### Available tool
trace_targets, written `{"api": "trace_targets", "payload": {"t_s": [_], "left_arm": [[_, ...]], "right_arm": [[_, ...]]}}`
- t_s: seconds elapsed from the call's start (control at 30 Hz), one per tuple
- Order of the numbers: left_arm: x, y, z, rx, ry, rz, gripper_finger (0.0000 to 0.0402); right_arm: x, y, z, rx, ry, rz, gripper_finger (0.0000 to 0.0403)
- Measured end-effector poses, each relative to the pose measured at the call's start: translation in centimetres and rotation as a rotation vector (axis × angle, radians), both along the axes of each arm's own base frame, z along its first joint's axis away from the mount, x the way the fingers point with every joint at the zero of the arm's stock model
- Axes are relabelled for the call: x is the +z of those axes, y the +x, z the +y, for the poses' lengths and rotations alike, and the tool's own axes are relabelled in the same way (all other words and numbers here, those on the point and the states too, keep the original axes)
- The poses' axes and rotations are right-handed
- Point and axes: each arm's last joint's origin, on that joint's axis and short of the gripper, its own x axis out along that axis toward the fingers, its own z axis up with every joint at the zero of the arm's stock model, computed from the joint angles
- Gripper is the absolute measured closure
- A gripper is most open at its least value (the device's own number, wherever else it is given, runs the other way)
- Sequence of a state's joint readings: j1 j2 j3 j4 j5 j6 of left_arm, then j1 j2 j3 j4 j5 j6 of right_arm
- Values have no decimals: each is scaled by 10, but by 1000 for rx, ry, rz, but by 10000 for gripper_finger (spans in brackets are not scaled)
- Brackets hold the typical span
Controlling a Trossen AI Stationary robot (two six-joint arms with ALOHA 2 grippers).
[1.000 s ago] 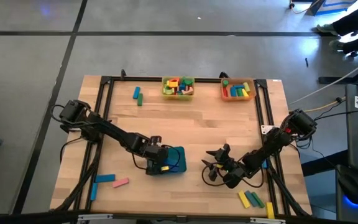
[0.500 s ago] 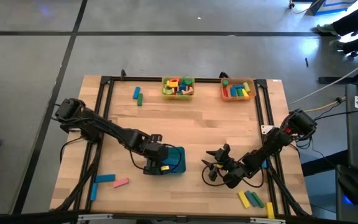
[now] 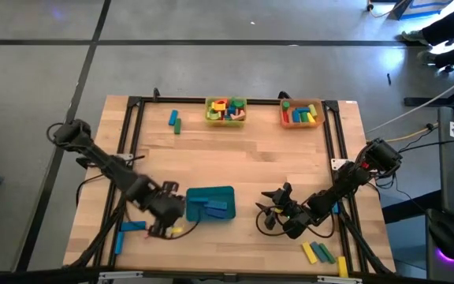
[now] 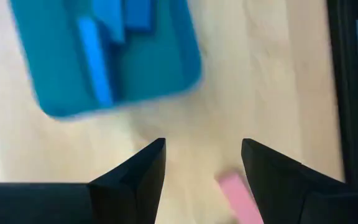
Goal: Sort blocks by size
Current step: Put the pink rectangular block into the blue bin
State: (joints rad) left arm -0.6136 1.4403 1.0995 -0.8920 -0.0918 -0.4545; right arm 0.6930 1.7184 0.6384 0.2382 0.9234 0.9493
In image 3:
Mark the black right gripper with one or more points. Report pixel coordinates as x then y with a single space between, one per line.
296 215

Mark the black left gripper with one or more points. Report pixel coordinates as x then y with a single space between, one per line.
168 211

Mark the teal plastic bin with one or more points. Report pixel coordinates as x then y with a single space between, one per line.
229 192

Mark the yellow long block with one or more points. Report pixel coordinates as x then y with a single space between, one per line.
309 252
342 266

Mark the teal long block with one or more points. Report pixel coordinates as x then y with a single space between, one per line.
319 251

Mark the green long block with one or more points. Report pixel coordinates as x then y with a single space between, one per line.
328 254

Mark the green rectangular block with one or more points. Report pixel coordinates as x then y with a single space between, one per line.
177 126

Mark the red medium block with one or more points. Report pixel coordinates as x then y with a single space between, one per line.
285 117

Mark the blue medium block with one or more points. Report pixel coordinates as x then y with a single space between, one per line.
304 109
296 116

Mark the natural wooden block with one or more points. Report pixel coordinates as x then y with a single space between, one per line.
239 116

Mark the blue rectangular block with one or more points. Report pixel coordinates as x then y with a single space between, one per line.
173 117

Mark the green cylinder block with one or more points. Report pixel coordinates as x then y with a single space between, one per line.
285 105

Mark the small blue block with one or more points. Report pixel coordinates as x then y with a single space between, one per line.
231 110

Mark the light green medium block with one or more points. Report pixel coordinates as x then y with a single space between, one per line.
313 109

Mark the light green arch block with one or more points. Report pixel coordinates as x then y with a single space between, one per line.
213 116

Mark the yellow wooden block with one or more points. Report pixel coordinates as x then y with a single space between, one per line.
219 106

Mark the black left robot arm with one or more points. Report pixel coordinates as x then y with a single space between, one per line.
101 159

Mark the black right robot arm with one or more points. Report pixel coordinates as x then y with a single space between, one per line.
345 183

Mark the flat blue long block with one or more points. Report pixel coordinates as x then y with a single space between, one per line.
133 226

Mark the yellow plastic bin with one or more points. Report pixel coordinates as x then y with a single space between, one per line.
227 123

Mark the orange plastic bin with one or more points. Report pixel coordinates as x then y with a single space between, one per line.
295 103

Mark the black clamp knob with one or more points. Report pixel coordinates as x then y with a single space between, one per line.
284 95
156 94

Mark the black computer mouse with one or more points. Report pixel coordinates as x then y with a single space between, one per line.
443 238

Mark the black desk foot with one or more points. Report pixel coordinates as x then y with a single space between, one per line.
428 102

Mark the person's shoe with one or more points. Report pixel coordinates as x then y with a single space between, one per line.
413 36
426 57

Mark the blue edged board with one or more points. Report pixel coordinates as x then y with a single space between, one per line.
404 15

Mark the silver metal bracket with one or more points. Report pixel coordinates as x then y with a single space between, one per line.
339 280
120 276

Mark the black aluminium frame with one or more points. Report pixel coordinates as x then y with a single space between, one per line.
262 101

